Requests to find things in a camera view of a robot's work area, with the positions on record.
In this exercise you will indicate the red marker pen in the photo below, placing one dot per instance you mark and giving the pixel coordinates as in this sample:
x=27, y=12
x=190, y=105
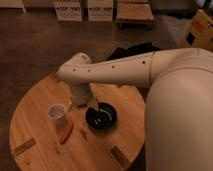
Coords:
x=65, y=133

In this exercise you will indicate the left white labelled box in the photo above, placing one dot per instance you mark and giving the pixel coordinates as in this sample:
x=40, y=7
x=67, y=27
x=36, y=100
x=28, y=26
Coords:
x=68, y=10

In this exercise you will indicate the white furniture corner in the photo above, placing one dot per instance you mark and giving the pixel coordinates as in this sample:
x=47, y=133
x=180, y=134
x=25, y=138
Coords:
x=12, y=4

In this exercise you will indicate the black round bowl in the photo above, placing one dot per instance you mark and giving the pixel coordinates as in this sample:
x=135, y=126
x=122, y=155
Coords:
x=103, y=118

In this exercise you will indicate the right white labelled box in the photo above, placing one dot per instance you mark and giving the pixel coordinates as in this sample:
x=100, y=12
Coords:
x=100, y=10

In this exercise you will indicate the wooden pallet dolly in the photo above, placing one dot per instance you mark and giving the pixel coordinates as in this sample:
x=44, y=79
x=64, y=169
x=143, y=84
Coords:
x=134, y=13

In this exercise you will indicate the black cloth on floor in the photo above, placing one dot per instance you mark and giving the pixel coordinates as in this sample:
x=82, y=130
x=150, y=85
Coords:
x=133, y=50

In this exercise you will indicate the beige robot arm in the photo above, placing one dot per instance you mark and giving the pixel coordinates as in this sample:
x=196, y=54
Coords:
x=179, y=105

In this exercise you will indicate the white labelled box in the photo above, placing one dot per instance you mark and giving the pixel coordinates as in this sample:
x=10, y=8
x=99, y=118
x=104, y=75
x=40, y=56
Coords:
x=100, y=10
x=68, y=10

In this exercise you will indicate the round wooden table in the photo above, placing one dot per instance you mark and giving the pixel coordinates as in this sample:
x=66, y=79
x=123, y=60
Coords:
x=34, y=144

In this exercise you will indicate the beige cylindrical gripper body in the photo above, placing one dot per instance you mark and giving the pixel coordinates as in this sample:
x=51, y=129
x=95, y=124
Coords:
x=80, y=94

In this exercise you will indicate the yellow cardboard box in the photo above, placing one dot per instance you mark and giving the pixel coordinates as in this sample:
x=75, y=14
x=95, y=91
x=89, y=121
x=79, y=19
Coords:
x=200, y=32

